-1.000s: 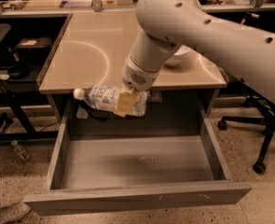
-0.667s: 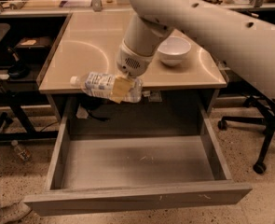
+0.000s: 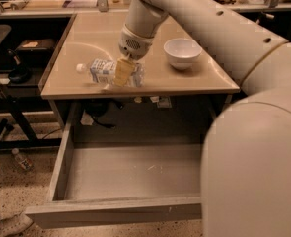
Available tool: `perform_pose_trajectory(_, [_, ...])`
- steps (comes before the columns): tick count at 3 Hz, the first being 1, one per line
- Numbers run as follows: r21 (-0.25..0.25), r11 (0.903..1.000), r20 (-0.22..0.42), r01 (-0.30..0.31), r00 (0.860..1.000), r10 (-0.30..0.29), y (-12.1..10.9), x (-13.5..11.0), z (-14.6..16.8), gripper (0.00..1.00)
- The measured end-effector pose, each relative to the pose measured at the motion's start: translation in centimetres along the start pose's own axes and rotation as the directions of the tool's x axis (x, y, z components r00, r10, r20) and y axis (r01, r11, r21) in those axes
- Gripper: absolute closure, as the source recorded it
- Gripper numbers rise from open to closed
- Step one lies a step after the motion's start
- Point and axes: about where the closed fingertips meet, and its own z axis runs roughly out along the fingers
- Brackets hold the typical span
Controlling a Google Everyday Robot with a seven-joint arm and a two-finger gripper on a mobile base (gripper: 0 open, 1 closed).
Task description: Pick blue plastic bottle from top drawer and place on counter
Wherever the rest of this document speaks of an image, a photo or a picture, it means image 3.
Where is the black box with label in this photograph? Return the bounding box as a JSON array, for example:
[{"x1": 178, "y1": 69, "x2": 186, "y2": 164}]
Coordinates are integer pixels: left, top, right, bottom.
[{"x1": 16, "y1": 39, "x2": 56, "y2": 52}]

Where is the white ceramic bowl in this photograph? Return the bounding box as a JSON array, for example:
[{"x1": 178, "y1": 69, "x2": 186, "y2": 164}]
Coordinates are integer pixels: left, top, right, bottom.
[{"x1": 164, "y1": 38, "x2": 202, "y2": 70}]

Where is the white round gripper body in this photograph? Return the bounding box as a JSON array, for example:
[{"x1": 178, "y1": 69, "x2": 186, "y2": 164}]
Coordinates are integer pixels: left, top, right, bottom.
[{"x1": 118, "y1": 26, "x2": 153, "y2": 60}]

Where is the grey cabinet with counter top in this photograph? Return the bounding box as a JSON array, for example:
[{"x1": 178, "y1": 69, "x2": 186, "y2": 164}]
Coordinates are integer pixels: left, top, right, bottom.
[{"x1": 41, "y1": 10, "x2": 240, "y2": 125}]

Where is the blue labelled plastic bottle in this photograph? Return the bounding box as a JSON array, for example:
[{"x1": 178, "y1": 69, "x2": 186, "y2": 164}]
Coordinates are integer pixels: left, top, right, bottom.
[{"x1": 76, "y1": 58, "x2": 144, "y2": 87}]

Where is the plastic bottle on floor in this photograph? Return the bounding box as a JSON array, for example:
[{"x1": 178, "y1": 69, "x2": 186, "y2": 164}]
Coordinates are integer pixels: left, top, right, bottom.
[{"x1": 12, "y1": 148, "x2": 33, "y2": 171}]

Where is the grey open drawer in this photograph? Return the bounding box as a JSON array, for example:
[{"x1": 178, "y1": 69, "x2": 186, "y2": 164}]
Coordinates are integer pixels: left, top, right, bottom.
[{"x1": 27, "y1": 112, "x2": 201, "y2": 228}]

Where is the black desk stand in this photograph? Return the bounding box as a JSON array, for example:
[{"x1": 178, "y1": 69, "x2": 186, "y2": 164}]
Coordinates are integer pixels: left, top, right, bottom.
[{"x1": 0, "y1": 24, "x2": 62, "y2": 156}]

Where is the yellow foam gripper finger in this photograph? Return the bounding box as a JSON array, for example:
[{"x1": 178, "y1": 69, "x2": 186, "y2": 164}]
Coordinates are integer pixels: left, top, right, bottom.
[{"x1": 113, "y1": 56, "x2": 135, "y2": 86}]

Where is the white shoe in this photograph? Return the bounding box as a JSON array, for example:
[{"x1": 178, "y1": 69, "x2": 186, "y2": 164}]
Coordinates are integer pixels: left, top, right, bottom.
[{"x1": 0, "y1": 212, "x2": 33, "y2": 237}]

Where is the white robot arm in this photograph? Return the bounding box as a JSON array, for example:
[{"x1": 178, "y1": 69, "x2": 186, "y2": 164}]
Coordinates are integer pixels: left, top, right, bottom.
[{"x1": 119, "y1": 0, "x2": 291, "y2": 237}]

